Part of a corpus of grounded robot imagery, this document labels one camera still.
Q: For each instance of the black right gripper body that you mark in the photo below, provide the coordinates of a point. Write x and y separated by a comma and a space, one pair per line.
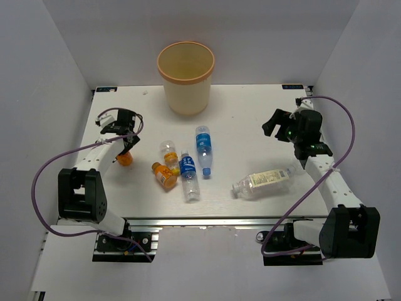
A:
291, 133

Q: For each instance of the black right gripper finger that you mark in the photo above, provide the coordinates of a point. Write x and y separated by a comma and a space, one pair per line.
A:
268, 128
280, 117

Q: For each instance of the clear bottle yellow cap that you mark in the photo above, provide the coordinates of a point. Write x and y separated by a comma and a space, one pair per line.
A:
168, 152

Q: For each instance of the orange juice bottle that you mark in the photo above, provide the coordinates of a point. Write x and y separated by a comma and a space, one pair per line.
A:
164, 175

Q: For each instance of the large clear bottle beige label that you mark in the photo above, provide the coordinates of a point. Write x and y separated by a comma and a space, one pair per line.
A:
265, 184

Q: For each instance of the blue label bottle white cap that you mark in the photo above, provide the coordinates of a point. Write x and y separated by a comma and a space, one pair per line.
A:
189, 178

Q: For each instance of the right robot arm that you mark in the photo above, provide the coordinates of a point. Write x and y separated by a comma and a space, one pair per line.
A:
351, 228

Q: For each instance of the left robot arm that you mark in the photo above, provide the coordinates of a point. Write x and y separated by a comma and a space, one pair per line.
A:
81, 193

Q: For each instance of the beige plastic bin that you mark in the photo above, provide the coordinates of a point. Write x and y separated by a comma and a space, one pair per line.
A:
186, 68

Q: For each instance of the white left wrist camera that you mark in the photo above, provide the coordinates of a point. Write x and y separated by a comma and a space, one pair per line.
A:
104, 120

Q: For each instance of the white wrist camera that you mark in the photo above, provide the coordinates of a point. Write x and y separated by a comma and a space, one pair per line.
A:
302, 104
104, 120

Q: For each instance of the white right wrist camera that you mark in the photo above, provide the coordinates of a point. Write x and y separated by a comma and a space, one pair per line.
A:
302, 104

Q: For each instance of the aluminium right side rail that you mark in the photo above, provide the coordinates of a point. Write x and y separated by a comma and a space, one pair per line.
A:
309, 90

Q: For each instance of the aluminium rail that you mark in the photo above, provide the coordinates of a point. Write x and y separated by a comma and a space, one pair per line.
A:
201, 222
309, 90

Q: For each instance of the aluminium front rail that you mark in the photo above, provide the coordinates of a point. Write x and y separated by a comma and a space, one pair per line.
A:
201, 222

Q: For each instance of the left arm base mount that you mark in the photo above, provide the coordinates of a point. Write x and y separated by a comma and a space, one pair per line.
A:
109, 250

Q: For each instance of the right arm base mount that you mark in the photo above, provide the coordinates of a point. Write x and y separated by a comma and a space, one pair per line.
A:
283, 240

